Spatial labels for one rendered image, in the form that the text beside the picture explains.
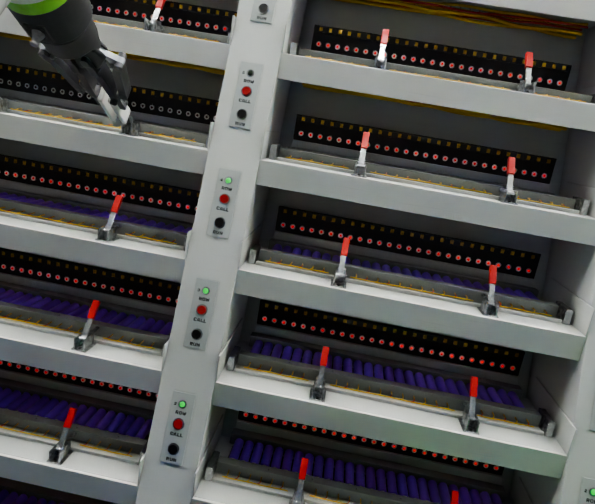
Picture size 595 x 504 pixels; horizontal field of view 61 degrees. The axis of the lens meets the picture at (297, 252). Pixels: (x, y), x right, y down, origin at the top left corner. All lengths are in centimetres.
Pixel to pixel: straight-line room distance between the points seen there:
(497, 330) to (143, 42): 82
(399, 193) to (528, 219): 23
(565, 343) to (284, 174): 56
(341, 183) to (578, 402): 54
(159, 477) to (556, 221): 82
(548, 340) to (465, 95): 45
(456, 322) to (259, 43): 61
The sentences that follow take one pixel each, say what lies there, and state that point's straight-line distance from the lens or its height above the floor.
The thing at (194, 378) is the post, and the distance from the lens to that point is 93.
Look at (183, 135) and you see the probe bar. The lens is 102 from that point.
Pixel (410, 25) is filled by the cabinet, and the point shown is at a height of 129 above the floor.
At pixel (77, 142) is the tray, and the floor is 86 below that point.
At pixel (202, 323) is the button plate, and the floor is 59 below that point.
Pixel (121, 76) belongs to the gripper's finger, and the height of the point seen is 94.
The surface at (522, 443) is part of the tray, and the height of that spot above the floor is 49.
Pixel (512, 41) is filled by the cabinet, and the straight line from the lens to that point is 128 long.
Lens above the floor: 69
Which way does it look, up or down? 4 degrees up
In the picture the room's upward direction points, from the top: 11 degrees clockwise
